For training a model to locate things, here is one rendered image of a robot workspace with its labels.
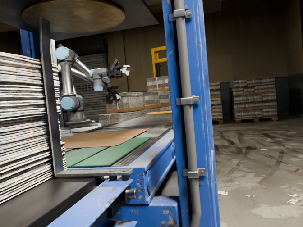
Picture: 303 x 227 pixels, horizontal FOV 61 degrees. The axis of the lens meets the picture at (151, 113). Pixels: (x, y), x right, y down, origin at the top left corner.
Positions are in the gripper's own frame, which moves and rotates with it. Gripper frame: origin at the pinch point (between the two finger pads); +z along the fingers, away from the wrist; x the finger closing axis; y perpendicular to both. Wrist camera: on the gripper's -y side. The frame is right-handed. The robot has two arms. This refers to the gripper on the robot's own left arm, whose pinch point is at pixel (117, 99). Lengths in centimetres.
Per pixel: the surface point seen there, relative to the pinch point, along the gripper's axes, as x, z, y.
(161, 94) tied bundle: 18, 36, -67
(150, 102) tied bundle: 18.5, 28.4, -34.6
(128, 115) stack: 18.6, 14.3, 14.5
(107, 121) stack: -5.2, 12.7, 26.7
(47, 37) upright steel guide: 153, -114, 175
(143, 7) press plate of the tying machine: 148, -107, 124
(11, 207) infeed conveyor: 159, -95, 203
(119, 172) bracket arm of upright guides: 167, -87, 187
